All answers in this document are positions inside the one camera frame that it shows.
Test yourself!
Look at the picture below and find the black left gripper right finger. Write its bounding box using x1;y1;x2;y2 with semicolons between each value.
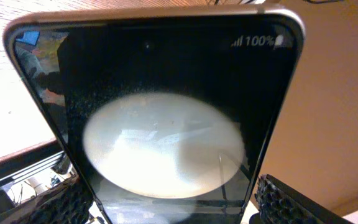
255;174;351;224

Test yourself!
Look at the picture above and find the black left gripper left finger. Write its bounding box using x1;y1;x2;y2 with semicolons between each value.
0;175;93;224

